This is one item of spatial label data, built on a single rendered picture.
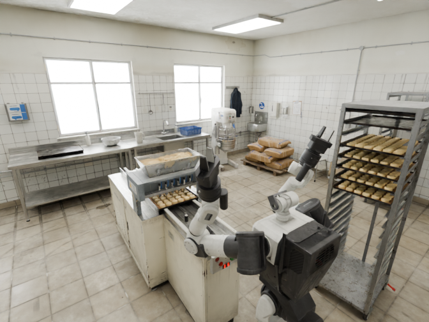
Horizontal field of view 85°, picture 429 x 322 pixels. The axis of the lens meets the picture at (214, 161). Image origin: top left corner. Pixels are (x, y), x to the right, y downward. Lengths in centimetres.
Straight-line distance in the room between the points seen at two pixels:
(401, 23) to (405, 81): 91
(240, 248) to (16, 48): 446
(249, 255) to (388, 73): 466
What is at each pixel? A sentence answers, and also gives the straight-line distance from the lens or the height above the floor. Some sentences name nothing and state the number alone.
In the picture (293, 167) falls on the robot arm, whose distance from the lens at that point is 130.
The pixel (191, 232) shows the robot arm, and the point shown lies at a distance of 111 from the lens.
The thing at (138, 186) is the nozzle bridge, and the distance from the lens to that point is 203.
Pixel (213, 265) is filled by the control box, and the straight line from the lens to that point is 177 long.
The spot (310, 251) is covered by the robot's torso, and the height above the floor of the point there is 140.
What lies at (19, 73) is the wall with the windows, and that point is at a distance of 482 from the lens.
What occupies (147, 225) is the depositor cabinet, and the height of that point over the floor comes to 78.
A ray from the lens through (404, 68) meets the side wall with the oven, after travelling 519.
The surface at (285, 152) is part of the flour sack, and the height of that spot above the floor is 49.
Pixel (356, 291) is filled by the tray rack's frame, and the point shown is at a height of 15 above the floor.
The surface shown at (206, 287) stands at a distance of 192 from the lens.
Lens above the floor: 197
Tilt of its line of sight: 19 degrees down
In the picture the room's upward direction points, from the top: straight up
